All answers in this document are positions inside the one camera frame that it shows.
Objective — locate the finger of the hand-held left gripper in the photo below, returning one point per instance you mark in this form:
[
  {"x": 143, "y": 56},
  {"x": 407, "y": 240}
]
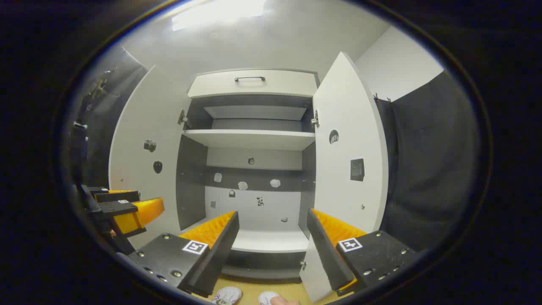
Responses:
[
  {"x": 118, "y": 197},
  {"x": 139, "y": 212}
]

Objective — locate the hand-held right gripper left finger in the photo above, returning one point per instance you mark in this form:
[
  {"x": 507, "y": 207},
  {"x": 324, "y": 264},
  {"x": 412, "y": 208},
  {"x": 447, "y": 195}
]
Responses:
[{"x": 220, "y": 254}]

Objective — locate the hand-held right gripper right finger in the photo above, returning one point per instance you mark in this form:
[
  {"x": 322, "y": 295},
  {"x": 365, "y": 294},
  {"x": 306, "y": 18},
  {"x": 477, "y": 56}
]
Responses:
[{"x": 326, "y": 254}]

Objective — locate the white striped canvas shoe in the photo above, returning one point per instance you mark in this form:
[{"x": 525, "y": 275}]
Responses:
[
  {"x": 228, "y": 295},
  {"x": 267, "y": 298}
]

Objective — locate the white shoe cabinet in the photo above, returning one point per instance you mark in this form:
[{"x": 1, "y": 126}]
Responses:
[{"x": 254, "y": 228}]

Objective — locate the white cabinet door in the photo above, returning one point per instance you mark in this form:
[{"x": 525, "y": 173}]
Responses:
[
  {"x": 347, "y": 106},
  {"x": 139, "y": 127}
]

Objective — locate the white cabinet shelf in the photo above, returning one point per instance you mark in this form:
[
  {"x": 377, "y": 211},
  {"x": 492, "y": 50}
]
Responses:
[
  {"x": 254, "y": 112},
  {"x": 250, "y": 139}
]

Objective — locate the white cabinet drawer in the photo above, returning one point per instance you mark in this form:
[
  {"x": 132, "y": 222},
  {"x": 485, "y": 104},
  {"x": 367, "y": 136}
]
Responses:
[{"x": 211, "y": 84}]

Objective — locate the black backdrop cloth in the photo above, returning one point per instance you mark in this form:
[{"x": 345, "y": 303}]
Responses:
[{"x": 432, "y": 169}]

